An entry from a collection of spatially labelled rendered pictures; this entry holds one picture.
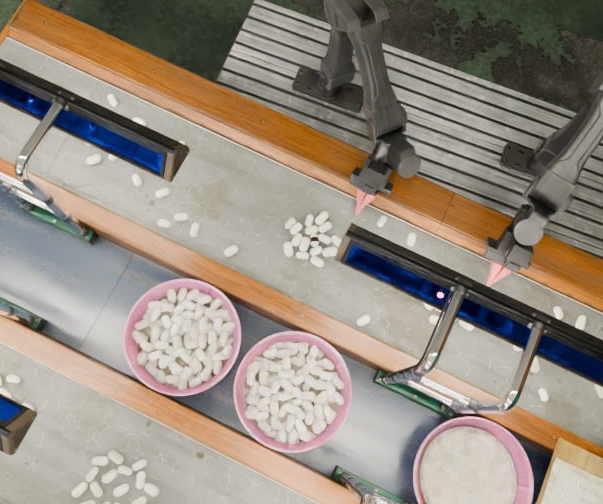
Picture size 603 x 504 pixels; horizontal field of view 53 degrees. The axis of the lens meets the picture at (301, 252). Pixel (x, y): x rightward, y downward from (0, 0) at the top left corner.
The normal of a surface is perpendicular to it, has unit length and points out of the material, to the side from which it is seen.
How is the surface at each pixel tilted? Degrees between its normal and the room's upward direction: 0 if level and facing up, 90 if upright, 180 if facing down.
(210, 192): 0
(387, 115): 43
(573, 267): 0
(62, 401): 0
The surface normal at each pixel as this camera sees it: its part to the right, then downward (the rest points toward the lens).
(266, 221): 0.04, -0.25
